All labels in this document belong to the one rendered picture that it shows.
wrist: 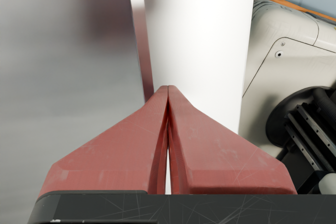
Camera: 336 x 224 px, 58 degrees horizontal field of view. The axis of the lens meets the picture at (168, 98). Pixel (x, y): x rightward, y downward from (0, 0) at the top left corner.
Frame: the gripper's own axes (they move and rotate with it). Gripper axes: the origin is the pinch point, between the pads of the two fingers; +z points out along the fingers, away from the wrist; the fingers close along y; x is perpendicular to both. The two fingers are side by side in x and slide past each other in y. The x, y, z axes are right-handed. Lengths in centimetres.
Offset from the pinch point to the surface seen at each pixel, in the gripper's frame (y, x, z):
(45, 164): 7.0, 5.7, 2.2
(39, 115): 6.5, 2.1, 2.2
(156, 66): 0.6, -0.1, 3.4
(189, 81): -1.1, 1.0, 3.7
